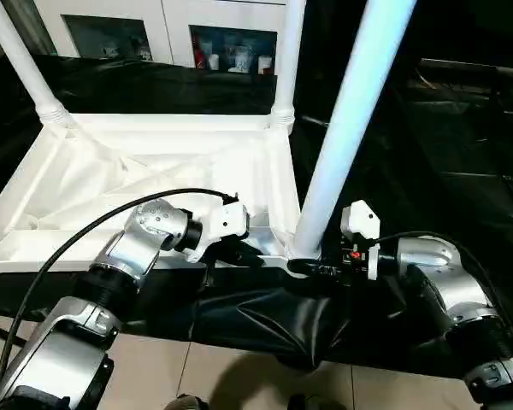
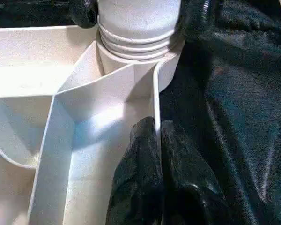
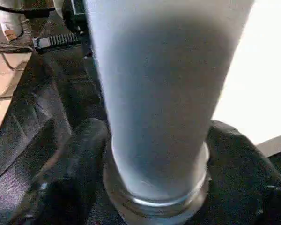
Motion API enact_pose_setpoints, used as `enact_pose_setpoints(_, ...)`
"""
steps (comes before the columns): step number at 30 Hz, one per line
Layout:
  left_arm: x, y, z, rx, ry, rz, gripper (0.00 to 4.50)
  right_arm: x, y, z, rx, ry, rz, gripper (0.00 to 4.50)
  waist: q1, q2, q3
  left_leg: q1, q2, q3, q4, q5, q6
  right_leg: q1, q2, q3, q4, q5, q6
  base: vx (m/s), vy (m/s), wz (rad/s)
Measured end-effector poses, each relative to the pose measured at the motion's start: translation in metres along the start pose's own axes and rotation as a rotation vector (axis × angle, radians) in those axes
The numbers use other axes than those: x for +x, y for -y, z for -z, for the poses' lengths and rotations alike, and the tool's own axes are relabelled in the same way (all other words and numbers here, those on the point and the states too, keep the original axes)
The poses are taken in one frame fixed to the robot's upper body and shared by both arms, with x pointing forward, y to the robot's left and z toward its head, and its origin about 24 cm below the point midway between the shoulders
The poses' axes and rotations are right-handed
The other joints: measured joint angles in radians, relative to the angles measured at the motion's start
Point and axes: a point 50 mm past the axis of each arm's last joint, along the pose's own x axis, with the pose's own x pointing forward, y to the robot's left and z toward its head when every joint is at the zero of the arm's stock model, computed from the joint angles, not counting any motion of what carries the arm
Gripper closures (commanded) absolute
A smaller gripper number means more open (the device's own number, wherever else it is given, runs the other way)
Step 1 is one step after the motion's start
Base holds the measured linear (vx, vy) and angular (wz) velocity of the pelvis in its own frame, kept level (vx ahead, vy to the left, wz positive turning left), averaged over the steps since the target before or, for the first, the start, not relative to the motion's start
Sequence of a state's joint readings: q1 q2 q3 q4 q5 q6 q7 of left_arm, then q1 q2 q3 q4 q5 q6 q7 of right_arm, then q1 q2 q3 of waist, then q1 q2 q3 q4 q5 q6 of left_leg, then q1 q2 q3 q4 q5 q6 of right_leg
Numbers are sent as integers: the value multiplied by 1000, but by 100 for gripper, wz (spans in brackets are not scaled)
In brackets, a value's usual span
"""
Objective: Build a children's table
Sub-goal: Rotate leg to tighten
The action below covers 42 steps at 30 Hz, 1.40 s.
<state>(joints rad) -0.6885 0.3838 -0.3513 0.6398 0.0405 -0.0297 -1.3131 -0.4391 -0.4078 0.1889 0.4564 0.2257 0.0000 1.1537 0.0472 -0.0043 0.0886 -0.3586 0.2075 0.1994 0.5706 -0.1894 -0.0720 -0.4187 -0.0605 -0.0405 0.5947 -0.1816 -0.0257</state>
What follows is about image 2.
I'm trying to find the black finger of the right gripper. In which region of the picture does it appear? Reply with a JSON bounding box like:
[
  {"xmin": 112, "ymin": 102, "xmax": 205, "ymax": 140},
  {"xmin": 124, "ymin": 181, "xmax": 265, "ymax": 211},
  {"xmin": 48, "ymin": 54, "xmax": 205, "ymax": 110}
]
[
  {"xmin": 71, "ymin": 0, "xmax": 100, "ymax": 30},
  {"xmin": 169, "ymin": 0, "xmax": 213, "ymax": 54}
]

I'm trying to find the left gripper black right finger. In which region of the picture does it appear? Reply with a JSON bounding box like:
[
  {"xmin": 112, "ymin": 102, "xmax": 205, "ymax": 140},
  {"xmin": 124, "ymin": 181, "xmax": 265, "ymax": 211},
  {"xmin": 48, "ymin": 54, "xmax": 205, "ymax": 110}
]
[{"xmin": 160, "ymin": 119, "xmax": 230, "ymax": 225}]

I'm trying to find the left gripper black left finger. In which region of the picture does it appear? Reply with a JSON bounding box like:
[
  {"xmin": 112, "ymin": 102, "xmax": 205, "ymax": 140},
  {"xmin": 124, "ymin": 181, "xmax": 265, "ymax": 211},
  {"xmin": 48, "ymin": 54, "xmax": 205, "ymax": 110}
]
[{"xmin": 106, "ymin": 116, "xmax": 165, "ymax": 225}]

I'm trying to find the white plastic table leg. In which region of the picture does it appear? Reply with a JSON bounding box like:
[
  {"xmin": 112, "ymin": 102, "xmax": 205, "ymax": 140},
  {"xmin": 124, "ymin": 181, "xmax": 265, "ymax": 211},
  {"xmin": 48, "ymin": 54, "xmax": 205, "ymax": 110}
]
[{"xmin": 97, "ymin": 0, "xmax": 182, "ymax": 62}]

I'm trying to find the white plastic table top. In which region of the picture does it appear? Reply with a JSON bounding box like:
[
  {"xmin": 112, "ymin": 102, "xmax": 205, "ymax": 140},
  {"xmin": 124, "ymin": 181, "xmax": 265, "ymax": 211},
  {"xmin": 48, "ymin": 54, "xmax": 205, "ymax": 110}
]
[{"xmin": 0, "ymin": 25, "xmax": 183, "ymax": 225}]

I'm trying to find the black work mat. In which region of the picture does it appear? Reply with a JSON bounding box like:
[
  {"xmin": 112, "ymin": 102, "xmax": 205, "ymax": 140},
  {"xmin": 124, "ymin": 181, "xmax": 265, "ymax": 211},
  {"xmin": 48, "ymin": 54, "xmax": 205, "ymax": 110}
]
[{"xmin": 0, "ymin": 0, "xmax": 281, "ymax": 225}]

